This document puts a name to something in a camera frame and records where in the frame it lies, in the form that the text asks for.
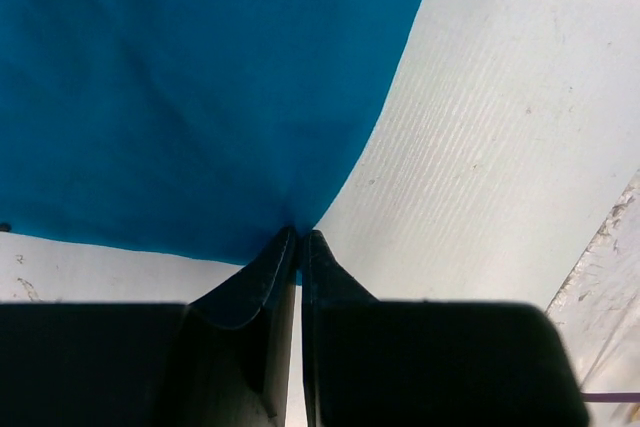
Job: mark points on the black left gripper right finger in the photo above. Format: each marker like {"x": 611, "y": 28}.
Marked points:
{"x": 372, "y": 362}

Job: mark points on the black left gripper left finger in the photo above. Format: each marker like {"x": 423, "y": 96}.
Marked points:
{"x": 222, "y": 360}

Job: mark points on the teal blue t shirt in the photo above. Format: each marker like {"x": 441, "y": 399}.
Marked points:
{"x": 197, "y": 128}

